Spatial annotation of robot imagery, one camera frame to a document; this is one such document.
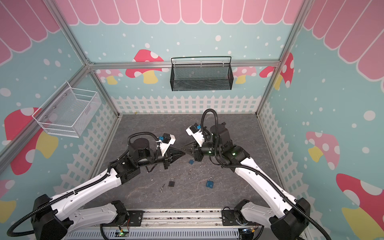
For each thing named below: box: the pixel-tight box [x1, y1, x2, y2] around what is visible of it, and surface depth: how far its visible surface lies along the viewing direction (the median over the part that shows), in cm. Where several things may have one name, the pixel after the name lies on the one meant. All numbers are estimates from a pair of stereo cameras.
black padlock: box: [168, 177, 175, 187], surface depth 88 cm
